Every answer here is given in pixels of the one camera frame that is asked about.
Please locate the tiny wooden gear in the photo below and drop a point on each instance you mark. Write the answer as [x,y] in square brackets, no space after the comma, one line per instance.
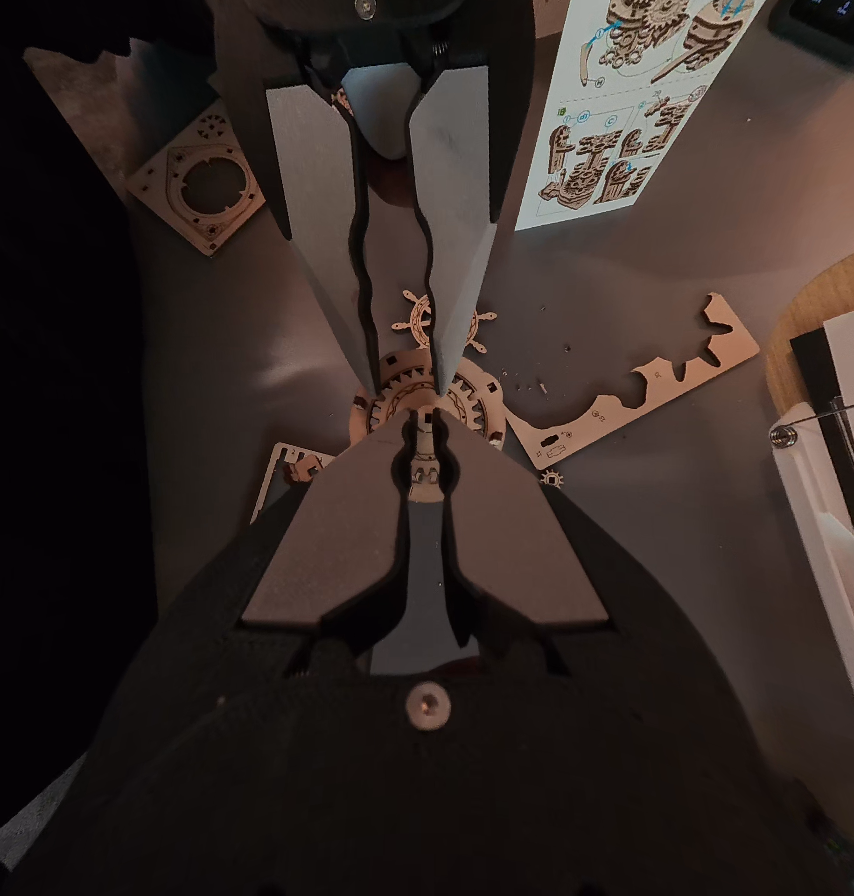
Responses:
[551,480]

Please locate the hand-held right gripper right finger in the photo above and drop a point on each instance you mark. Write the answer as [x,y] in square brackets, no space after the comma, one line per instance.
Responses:
[518,553]

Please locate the pentagonal wooden scrap sheet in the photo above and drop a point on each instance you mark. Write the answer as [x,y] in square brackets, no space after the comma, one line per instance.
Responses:
[154,185]

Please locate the long wooden scrap strip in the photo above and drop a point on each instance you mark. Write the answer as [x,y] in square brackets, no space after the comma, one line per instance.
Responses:
[609,413]

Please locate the black backing sheet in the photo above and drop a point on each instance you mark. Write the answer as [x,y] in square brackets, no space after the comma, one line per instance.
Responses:
[812,371]

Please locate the small notched wooden part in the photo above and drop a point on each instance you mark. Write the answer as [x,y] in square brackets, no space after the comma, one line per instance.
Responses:
[302,470]

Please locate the round wooden gear model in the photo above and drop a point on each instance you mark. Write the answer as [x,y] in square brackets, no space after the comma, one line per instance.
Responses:
[476,406]

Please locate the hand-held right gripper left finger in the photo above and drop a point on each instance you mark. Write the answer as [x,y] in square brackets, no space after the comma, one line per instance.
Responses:
[329,546]

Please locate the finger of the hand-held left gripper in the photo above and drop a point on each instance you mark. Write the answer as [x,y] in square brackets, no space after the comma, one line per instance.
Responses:
[455,196]
[315,210]

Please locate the white assembly booklet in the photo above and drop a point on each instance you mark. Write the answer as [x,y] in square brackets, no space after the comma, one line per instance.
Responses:
[595,105]

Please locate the rectangular wooden cut-out sheet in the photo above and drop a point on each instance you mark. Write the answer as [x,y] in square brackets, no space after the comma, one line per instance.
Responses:
[297,450]

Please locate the wooden ship wheel part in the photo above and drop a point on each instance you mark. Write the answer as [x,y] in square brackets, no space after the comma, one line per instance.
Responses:
[416,322]

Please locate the small black screen device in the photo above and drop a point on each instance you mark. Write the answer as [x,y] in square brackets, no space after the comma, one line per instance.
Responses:
[833,35]

